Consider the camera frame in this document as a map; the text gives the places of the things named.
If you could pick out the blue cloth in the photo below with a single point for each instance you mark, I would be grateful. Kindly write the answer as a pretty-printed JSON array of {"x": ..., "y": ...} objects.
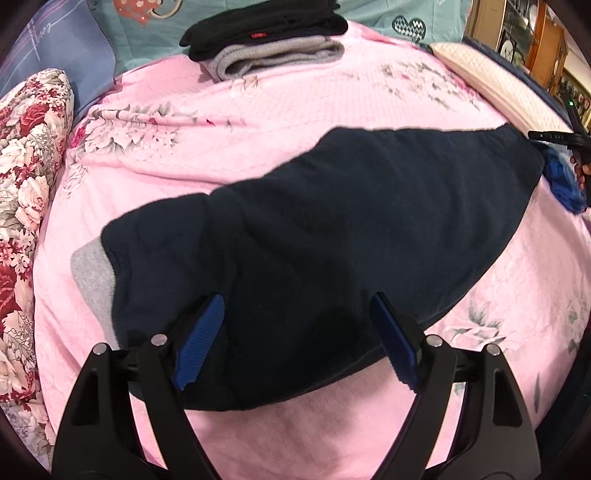
[{"x": 559, "y": 172}]

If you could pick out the navy pants with bear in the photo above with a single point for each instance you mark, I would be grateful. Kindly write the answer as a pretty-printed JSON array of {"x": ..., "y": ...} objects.
[{"x": 295, "y": 255}]

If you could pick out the red floral pillow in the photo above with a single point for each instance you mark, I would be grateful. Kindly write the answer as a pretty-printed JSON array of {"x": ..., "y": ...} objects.
[{"x": 36, "y": 120}]

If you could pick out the wooden display cabinet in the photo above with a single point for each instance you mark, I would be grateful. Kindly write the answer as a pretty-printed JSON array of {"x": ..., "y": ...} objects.
[{"x": 528, "y": 39}]

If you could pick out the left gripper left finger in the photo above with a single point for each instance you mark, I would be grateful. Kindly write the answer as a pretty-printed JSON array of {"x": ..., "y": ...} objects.
[{"x": 97, "y": 436}]

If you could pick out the cream quilted pillow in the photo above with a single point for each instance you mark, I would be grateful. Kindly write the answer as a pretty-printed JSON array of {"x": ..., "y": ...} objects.
[{"x": 511, "y": 96}]

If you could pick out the person right hand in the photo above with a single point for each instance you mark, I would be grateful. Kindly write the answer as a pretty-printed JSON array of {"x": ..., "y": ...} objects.
[{"x": 582, "y": 172}]

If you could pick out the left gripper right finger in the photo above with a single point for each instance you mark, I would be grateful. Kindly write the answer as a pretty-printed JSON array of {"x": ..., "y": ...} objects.
[{"x": 494, "y": 437}]

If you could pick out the blue plaid pillow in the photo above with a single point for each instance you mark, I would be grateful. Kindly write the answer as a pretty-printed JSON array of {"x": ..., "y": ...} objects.
[{"x": 56, "y": 34}]

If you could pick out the teal heart print quilt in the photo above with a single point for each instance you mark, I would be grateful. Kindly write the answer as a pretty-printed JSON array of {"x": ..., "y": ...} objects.
[{"x": 143, "y": 31}]

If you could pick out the pink floral bedsheet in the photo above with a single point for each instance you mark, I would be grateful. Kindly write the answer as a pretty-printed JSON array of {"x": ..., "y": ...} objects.
[{"x": 165, "y": 130}]

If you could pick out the black folded pants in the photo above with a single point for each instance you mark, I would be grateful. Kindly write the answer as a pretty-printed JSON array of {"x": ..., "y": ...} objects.
[{"x": 261, "y": 23}]

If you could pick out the grey folded pants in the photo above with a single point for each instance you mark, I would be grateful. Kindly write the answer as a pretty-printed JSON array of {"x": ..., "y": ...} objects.
[{"x": 236, "y": 61}]

